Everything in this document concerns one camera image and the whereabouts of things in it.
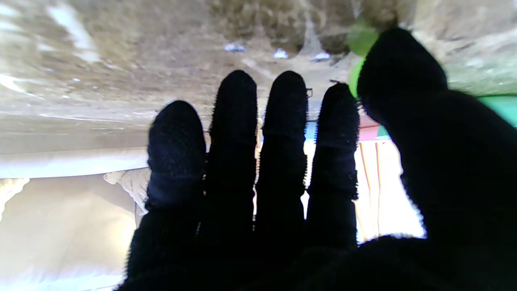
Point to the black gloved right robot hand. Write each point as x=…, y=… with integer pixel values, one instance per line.
x=282, y=242

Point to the round green candy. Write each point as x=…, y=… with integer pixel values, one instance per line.
x=354, y=79

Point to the wooden tripod floor lamp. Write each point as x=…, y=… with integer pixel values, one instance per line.
x=378, y=169

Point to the pink square plastic dish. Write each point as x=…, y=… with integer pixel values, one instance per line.
x=367, y=129

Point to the cream knitted cushion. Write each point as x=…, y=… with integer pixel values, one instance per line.
x=131, y=186

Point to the beige sofa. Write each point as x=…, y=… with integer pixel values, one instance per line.
x=60, y=226

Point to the green square plastic dish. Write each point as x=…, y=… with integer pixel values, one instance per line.
x=505, y=109

